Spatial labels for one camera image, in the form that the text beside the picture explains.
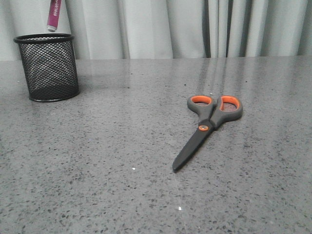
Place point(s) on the grey orange handled scissors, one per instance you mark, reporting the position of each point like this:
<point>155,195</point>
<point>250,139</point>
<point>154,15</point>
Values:
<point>212,114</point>

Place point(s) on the grey curtain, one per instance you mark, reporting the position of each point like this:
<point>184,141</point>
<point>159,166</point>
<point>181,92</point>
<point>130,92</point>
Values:
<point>165,29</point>

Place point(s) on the black mesh pen holder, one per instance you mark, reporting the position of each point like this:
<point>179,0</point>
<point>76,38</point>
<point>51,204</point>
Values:
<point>49,66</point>

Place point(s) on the pink highlighter pen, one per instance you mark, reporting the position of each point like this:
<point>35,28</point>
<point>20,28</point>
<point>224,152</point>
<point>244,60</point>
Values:
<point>53,15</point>

